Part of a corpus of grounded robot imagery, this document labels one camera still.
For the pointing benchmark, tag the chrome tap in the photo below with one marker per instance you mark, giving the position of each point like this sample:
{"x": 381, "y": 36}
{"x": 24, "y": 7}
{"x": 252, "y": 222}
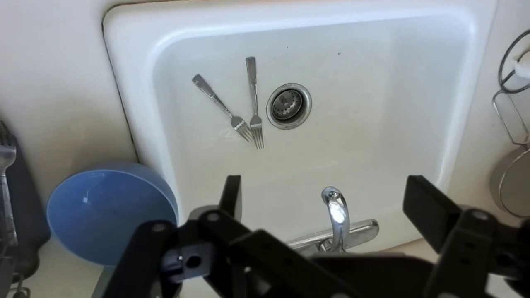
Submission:
{"x": 336, "y": 225}

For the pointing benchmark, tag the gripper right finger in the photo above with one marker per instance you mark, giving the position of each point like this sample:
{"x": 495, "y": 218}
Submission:
{"x": 463, "y": 244}

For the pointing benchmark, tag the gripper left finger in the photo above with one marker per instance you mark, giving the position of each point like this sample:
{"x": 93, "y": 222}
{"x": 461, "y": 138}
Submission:
{"x": 232, "y": 252}

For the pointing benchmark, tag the white sink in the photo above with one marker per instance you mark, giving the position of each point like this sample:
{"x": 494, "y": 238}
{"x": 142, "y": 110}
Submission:
{"x": 298, "y": 120}

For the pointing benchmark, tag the silver fork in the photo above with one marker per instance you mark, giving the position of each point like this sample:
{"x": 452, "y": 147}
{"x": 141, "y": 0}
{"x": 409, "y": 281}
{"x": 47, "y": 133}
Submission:
{"x": 254, "y": 103}
{"x": 225, "y": 109}
{"x": 7, "y": 186}

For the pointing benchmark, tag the blue bowl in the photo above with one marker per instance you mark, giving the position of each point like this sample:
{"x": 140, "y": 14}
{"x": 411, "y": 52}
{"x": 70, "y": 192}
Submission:
{"x": 105, "y": 215}

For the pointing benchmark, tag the black plate rack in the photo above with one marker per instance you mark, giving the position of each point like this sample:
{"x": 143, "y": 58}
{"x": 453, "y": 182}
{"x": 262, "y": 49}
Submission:
{"x": 22, "y": 215}

